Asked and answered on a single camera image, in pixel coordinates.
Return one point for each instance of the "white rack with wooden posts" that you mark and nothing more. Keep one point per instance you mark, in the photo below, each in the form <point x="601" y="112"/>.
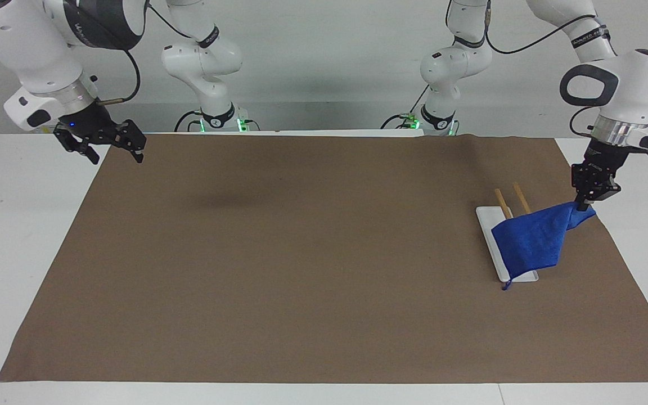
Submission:
<point x="493" y="236"/>

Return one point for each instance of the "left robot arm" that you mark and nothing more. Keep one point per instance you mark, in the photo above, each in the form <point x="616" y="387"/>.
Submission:
<point x="633" y="79"/>

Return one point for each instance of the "blue towel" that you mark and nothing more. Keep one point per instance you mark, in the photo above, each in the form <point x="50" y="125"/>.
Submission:
<point x="529" y="239"/>

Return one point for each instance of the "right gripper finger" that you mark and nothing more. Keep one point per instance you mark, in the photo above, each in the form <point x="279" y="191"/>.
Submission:
<point x="131" y="138"/>
<point x="81" y="147"/>

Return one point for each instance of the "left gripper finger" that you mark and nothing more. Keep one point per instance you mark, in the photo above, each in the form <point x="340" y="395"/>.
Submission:
<point x="606" y="188"/>
<point x="580" y="183"/>

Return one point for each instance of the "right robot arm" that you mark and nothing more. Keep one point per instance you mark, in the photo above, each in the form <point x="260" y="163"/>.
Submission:
<point x="37" y="56"/>

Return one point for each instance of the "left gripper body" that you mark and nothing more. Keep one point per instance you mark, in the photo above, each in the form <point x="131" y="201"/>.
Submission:
<point x="606" y="152"/>

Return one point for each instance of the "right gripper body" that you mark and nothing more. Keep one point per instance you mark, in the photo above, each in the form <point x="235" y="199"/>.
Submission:
<point x="89" y="120"/>

